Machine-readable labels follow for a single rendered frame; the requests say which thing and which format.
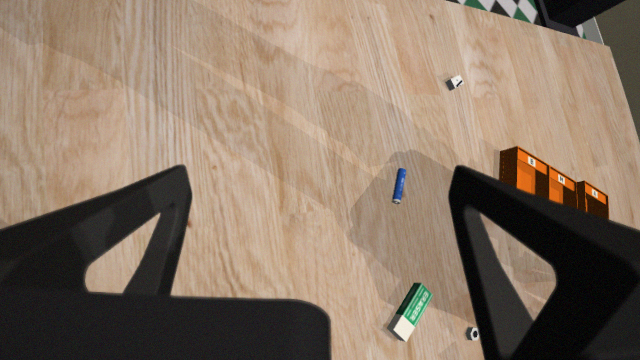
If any blue battery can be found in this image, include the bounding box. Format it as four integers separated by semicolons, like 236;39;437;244
392;168;406;204

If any white pencil sharpener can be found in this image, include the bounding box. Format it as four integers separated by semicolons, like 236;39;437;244
445;75;464;91

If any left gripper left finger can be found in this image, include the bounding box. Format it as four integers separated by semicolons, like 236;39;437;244
0;165;192;295

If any orange open bin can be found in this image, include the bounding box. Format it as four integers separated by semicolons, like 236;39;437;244
499;146;609;219

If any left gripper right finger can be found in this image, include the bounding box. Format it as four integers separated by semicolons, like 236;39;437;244
448;165;640;360

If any green and white eraser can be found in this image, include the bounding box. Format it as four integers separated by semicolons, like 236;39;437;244
387;283;433;342

